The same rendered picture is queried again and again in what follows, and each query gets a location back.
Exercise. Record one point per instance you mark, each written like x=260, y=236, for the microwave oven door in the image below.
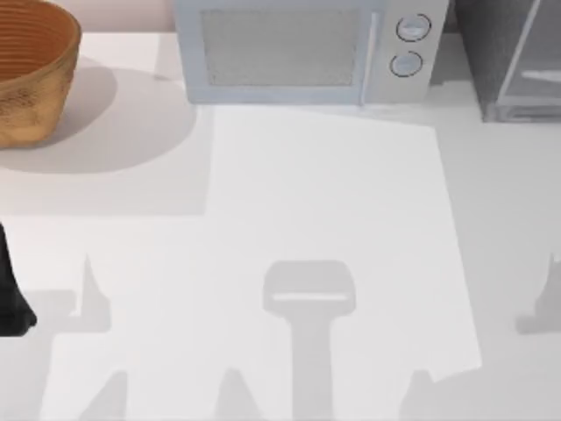
x=276, y=48

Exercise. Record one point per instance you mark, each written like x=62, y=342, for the microwave knob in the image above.
x=413, y=26
x=406, y=64

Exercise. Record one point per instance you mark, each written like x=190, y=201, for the pale microwave oven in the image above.
x=431, y=52

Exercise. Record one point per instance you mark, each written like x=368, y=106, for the brown woven basket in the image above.
x=30, y=79

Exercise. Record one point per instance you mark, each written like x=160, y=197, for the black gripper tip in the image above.
x=11, y=302

